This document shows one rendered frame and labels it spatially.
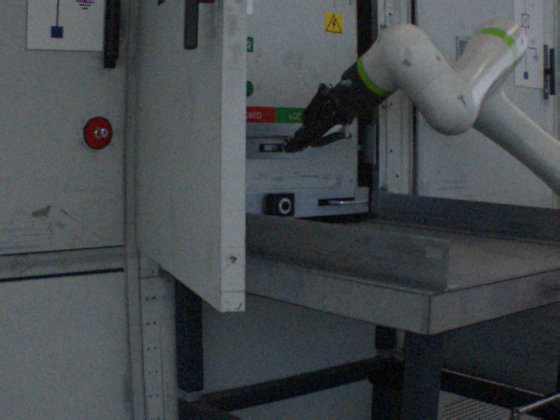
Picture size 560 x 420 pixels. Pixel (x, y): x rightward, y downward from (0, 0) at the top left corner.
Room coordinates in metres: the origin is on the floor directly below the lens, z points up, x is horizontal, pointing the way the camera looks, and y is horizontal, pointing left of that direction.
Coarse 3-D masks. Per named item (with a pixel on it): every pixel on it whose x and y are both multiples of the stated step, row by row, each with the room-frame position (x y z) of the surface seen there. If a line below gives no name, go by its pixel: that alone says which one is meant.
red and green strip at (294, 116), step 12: (252, 108) 1.77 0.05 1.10; (264, 108) 1.79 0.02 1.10; (276, 108) 1.81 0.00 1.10; (288, 108) 1.83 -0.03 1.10; (300, 108) 1.85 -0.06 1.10; (252, 120) 1.77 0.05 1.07; (264, 120) 1.79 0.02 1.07; (276, 120) 1.81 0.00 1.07; (288, 120) 1.83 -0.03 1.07; (300, 120) 1.85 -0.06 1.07
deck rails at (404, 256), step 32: (384, 192) 1.93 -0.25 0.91; (256, 224) 1.39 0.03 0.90; (288, 224) 1.32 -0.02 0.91; (320, 224) 1.26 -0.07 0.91; (416, 224) 1.84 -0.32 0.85; (448, 224) 1.77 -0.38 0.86; (480, 224) 1.70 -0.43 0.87; (512, 224) 1.63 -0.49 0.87; (544, 224) 1.57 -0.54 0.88; (288, 256) 1.32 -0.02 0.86; (320, 256) 1.26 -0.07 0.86; (352, 256) 1.21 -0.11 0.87; (384, 256) 1.16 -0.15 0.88; (416, 256) 1.11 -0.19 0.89; (448, 256) 1.07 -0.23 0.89; (448, 288) 1.07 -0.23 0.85
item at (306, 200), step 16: (256, 192) 1.76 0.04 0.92; (272, 192) 1.79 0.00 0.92; (304, 192) 1.84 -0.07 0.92; (320, 192) 1.87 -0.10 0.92; (336, 192) 1.90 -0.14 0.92; (352, 192) 1.93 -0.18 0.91; (368, 192) 1.96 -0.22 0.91; (256, 208) 1.76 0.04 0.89; (304, 208) 1.84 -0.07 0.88; (320, 208) 1.87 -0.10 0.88; (336, 208) 1.90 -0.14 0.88; (352, 208) 1.93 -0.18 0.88; (368, 208) 1.96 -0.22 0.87
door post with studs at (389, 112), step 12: (372, 0) 1.99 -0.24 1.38; (384, 0) 1.96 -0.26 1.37; (396, 0) 1.98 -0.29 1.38; (372, 12) 1.99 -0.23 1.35; (384, 12) 1.96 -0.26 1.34; (396, 12) 1.98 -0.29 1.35; (372, 24) 1.99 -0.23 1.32; (384, 24) 1.95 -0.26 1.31; (372, 36) 1.99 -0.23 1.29; (396, 96) 1.98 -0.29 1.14; (384, 108) 1.95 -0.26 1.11; (396, 108) 1.98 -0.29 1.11; (372, 120) 1.99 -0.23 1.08; (384, 120) 1.96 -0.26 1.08; (396, 120) 1.98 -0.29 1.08; (384, 132) 1.96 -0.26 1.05; (396, 132) 1.98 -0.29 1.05; (384, 144) 1.96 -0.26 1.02; (396, 144) 1.98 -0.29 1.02; (384, 156) 1.96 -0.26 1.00; (396, 156) 1.98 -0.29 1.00; (384, 168) 1.96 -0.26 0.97; (396, 168) 1.98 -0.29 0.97; (372, 180) 1.99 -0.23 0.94; (384, 180) 1.96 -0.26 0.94; (396, 180) 1.98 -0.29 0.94; (396, 192) 1.98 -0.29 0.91
